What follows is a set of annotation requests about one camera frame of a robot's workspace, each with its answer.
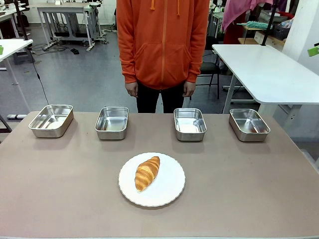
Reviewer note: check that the teal microfibre duster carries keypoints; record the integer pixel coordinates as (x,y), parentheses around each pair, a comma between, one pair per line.
(254,25)

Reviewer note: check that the white floor power strip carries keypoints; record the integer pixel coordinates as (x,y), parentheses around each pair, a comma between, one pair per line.
(49,45)

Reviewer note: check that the steel rectangular container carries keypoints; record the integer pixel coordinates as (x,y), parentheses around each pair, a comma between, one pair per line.
(112,122)
(51,120)
(249,124)
(189,123)

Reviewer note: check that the black folding chair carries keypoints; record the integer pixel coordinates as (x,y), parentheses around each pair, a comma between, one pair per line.
(210,67)

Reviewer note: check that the wooden shelf unit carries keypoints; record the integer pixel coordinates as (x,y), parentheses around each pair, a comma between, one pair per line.
(259,41)

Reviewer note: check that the small white table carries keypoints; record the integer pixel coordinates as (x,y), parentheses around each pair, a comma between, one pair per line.
(12,48)

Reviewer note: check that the person's left hand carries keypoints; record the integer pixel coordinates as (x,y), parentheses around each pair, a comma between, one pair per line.
(189,89)

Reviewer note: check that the golden croissant bread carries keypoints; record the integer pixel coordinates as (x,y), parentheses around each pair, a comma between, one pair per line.
(147,173)

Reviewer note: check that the orange zip hoodie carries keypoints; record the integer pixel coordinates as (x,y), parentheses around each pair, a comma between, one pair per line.
(162,44)

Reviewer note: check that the grey metal workbench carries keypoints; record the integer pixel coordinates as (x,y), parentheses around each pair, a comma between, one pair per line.
(64,10)

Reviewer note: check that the grey floor power strip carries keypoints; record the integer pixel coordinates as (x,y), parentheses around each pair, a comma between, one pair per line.
(16,116)

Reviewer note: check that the pink hanging cloth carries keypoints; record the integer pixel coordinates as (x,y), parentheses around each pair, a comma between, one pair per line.
(236,12)

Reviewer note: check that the white scalloped plate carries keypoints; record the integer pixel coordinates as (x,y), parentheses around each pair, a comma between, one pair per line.
(169,184)

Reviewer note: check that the person's right hand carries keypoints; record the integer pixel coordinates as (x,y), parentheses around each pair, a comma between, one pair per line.
(132,89)

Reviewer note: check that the black foot pedal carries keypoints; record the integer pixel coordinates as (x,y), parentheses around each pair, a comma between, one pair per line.
(74,51)

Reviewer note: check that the large white table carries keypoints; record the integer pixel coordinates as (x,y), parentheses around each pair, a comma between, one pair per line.
(269,72)

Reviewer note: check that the dark grey storage crate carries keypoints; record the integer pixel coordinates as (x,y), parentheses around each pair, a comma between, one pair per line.
(281,31)

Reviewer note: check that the black trousers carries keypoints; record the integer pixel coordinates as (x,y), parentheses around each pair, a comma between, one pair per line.
(149,100)

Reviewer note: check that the black stand pole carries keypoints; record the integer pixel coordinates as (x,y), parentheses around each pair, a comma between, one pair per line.
(22,22)
(269,22)

